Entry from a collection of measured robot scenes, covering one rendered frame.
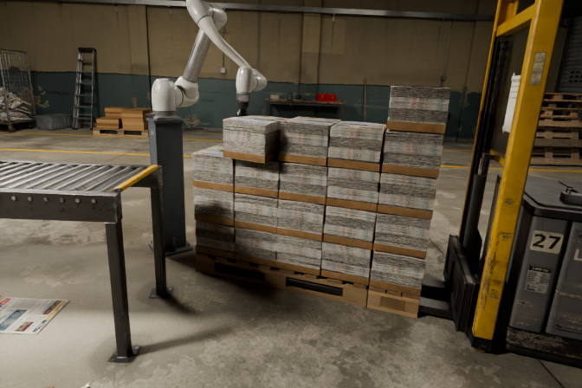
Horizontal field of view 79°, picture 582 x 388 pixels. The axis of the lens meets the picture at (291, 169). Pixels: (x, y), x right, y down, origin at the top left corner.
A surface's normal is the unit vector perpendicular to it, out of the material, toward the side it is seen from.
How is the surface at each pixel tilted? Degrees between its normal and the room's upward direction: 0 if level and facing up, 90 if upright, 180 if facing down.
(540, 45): 90
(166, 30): 90
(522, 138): 90
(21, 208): 90
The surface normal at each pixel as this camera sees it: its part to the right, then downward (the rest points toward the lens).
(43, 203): 0.01, 0.24
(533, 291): -0.29, 0.22
